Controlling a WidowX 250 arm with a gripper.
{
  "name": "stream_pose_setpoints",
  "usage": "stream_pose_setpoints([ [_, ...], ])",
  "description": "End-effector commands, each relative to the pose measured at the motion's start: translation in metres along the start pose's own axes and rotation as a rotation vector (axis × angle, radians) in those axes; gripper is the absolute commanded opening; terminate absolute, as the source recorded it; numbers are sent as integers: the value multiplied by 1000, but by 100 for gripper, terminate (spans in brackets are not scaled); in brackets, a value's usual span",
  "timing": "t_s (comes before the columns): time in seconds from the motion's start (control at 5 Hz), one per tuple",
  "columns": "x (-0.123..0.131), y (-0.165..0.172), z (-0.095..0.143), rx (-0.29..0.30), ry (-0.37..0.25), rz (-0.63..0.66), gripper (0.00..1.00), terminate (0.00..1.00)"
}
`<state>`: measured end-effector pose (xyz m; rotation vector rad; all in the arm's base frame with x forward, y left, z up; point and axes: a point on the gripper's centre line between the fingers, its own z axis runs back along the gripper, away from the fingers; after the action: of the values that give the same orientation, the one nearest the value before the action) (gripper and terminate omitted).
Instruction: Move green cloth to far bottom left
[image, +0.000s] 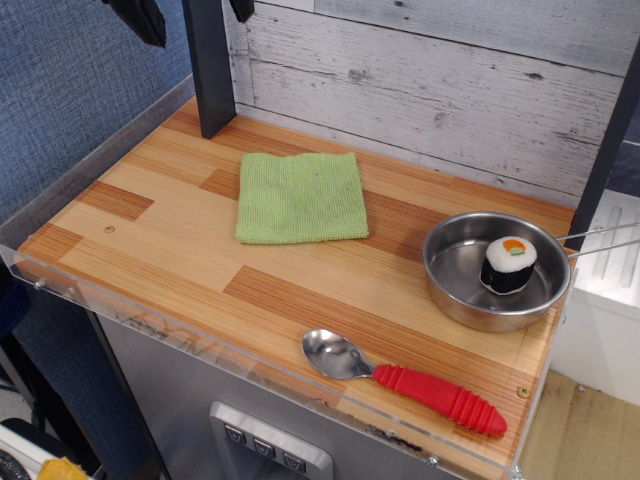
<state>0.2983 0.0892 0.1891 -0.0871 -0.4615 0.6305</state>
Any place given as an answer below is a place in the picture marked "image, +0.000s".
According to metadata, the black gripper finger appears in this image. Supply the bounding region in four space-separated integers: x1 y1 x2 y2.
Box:
230 0 255 23
103 0 166 48

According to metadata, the green microfiber cloth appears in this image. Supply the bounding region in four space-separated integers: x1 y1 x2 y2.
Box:
236 152 369 245

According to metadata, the clear acrylic front guard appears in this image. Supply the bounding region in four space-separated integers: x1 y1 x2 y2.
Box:
1 248 520 479

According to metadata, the plush sushi roll toy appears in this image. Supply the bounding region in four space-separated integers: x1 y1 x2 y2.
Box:
480 236 537 295

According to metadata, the silver button control panel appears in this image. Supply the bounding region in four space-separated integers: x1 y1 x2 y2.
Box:
209 401 334 479

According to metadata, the white ridged block right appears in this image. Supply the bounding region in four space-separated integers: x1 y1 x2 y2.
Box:
576 190 639 307

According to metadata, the yellow object bottom left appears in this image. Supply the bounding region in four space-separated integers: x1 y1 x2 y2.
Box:
37 457 89 480

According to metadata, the dark grey left post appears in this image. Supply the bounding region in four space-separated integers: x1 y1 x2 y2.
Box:
182 0 236 139

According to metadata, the dark grey post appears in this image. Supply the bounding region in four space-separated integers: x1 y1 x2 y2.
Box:
182 0 236 139
563 43 639 251

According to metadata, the spoon with red handle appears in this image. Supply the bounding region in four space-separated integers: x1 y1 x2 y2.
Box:
302 329 508 436

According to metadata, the steel pan with wire handle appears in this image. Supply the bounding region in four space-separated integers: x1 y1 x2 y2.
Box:
422 210 640 334

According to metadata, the dark grey right post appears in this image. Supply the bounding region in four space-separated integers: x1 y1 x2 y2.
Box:
563 43 639 251

